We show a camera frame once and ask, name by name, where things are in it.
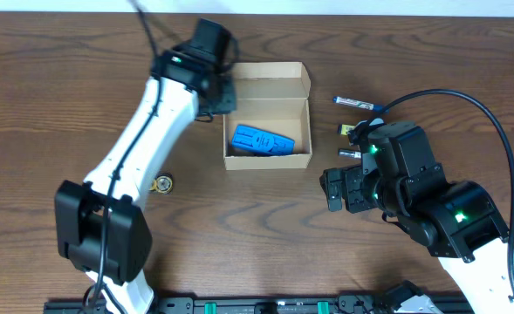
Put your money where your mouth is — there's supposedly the yellow highlighter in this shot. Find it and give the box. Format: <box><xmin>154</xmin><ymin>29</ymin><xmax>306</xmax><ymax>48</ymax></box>
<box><xmin>337</xmin><ymin>124</ymin><xmax>355</xmax><ymax>135</ymax></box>

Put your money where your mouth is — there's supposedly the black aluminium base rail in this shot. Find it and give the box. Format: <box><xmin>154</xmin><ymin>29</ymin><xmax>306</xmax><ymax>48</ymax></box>
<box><xmin>43</xmin><ymin>292</ymin><xmax>476</xmax><ymax>314</ymax></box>

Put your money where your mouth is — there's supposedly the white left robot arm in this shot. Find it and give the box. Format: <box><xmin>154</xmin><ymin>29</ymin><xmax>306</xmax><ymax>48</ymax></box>
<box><xmin>54</xmin><ymin>19</ymin><xmax>238</xmax><ymax>313</ymax></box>

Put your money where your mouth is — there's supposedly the cardboard box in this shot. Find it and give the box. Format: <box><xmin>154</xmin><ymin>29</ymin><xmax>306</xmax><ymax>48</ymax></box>
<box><xmin>223</xmin><ymin>62</ymin><xmax>312</xmax><ymax>170</ymax></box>

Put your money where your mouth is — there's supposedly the blue whiteboard marker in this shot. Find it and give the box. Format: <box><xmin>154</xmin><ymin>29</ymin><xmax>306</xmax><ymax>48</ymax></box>
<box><xmin>332</xmin><ymin>96</ymin><xmax>383</xmax><ymax>112</ymax></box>

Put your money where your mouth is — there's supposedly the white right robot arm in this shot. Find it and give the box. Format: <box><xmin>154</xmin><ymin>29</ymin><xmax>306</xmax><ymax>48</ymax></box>
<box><xmin>319</xmin><ymin>121</ymin><xmax>514</xmax><ymax>313</ymax></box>

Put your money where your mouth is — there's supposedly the correction tape dispenser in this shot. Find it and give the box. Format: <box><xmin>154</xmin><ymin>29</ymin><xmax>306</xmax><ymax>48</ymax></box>
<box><xmin>149</xmin><ymin>173</ymin><xmax>174</xmax><ymax>195</ymax></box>

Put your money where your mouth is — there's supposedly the black whiteboard marker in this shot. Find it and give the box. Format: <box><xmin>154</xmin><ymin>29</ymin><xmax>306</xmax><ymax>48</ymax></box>
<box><xmin>338</xmin><ymin>148</ymin><xmax>362</xmax><ymax>159</ymax></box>

